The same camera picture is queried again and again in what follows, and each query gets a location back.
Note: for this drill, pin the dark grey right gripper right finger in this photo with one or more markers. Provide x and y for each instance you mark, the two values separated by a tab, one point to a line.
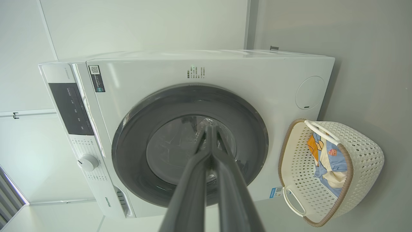
235	199

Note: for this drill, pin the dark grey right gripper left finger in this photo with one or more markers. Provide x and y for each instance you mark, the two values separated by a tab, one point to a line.
193	193

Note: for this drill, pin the black washing machine door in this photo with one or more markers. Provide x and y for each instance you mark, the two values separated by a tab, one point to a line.
135	151

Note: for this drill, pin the cream orange blue cartoon garment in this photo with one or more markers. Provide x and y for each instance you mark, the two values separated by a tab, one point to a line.
336	178

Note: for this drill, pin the blue garment with orange print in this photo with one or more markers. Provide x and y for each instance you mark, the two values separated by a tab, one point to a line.
338	158

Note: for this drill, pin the white plastic appliance dial knob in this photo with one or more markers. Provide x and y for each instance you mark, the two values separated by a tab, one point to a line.
87	162

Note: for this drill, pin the white front-load washing machine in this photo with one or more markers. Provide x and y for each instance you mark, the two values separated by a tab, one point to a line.
225	71

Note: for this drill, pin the blue white energy label sticker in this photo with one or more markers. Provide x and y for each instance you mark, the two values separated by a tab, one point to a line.
276	192

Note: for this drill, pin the white laundry basket brown rim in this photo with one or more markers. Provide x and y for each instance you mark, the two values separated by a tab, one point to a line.
363	151

